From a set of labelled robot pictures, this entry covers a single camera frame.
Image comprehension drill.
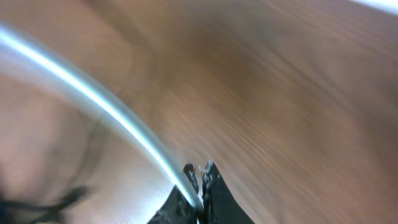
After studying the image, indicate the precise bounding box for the white usb cable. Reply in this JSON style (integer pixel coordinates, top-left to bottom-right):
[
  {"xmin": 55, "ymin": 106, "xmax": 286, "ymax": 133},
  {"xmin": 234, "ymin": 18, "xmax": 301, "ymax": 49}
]
[{"xmin": 0, "ymin": 23, "xmax": 205, "ymax": 211}]

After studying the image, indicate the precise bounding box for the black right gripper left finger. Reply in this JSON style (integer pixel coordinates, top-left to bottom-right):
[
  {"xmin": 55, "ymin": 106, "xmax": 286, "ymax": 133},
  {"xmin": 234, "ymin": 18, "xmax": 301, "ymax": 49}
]
[{"xmin": 147, "ymin": 164, "xmax": 201, "ymax": 224}]

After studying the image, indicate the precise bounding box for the black usb cable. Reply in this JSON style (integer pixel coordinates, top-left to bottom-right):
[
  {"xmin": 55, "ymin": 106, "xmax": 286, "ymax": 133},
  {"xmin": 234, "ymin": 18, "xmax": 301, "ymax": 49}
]
[{"xmin": 0, "ymin": 185, "xmax": 90, "ymax": 224}]

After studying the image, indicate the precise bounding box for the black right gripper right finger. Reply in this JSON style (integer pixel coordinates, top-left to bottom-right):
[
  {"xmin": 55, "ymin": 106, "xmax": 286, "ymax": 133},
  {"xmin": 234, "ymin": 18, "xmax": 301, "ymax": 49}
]
[{"xmin": 201, "ymin": 160, "xmax": 254, "ymax": 224}]

